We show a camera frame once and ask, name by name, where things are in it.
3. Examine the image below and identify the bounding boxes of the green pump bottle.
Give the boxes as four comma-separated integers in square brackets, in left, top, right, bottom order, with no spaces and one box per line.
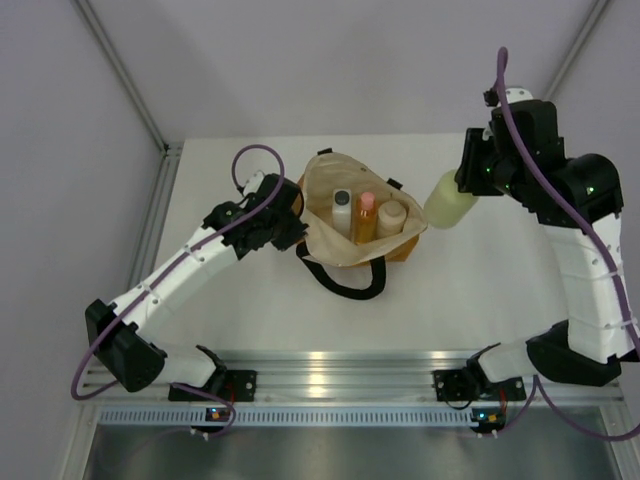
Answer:
[423,170,478,230]

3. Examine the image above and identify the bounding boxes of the white bottle black cap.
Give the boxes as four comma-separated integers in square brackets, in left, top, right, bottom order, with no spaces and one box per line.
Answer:
[332,189,352,238]

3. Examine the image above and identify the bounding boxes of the tan canvas tote bag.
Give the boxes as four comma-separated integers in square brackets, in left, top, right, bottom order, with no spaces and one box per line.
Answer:
[296,149,427,301]

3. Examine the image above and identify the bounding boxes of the orange bottle pink cap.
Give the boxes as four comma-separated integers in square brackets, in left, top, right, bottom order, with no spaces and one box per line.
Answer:
[354,192,377,245]

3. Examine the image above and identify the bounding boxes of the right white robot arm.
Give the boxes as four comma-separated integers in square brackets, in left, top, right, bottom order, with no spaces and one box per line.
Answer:
[455,99,638,397]

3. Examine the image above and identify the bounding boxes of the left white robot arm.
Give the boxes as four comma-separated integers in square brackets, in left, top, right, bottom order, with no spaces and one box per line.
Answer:
[85,173,307,400]

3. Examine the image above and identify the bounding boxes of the beige round bottle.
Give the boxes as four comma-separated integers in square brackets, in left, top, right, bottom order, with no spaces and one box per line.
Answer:
[376,200,407,238]

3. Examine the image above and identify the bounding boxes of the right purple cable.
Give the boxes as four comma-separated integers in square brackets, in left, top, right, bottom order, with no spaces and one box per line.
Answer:
[482,47,640,442]

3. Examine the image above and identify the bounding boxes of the right aluminium frame post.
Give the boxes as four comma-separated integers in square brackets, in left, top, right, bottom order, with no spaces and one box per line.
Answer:
[522,0,614,144]

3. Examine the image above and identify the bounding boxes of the aluminium frame post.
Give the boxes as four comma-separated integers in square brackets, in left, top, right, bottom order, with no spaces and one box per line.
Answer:
[522,0,614,144]
[71,0,168,154]

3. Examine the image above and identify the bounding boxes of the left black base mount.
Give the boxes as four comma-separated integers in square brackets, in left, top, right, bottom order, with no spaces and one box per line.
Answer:
[168,369,258,403]

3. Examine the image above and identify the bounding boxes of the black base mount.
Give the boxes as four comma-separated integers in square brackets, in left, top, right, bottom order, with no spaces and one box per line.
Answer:
[168,369,258,403]
[432,368,479,403]

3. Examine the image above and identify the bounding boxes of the grey slotted cable duct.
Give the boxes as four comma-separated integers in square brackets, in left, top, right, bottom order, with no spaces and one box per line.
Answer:
[98,406,500,427]

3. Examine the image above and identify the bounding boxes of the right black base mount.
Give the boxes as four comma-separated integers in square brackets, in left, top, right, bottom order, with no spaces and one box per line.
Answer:
[432,368,479,403]

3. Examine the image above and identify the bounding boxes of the aluminium mounting rail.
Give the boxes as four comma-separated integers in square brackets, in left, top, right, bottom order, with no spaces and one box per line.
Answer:
[78,350,624,406]

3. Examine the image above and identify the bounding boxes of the left aluminium frame post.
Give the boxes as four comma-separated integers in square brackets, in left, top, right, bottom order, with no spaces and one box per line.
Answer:
[71,0,168,154]

